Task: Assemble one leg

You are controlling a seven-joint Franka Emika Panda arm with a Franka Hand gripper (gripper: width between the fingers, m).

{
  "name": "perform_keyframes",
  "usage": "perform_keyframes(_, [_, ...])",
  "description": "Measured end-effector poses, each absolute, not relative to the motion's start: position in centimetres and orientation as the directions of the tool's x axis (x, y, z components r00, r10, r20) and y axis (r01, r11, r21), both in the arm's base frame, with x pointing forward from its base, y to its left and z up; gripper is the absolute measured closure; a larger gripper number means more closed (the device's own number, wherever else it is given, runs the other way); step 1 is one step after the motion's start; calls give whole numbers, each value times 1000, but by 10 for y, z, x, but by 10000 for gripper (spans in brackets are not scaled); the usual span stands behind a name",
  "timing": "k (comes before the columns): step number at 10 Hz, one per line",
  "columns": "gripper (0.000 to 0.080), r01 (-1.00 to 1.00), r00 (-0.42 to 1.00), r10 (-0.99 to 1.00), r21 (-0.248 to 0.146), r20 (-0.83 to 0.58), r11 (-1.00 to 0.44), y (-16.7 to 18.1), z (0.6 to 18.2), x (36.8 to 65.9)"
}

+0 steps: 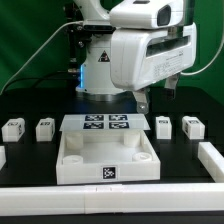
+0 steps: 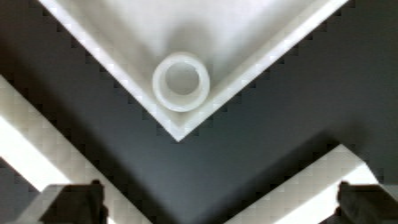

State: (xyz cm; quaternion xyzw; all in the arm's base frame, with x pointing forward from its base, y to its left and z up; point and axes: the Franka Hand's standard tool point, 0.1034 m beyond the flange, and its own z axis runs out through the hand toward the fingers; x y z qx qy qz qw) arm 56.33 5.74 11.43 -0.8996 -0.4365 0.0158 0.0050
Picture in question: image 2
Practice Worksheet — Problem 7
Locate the white obstacle rail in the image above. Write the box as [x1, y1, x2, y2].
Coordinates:
[0, 76, 152, 224]
[226, 144, 383, 224]

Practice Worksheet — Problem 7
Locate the white right obstacle rail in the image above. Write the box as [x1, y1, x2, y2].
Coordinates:
[226, 144, 383, 224]

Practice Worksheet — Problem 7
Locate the white square tabletop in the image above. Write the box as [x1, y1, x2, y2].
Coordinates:
[38, 0, 349, 140]

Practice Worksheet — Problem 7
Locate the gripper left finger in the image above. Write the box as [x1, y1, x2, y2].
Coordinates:
[17, 179, 113, 224]

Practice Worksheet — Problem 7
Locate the white front obstacle rail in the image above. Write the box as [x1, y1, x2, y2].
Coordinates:
[0, 76, 152, 224]

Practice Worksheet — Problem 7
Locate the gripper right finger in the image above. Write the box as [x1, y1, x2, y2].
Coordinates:
[322, 181, 398, 224]

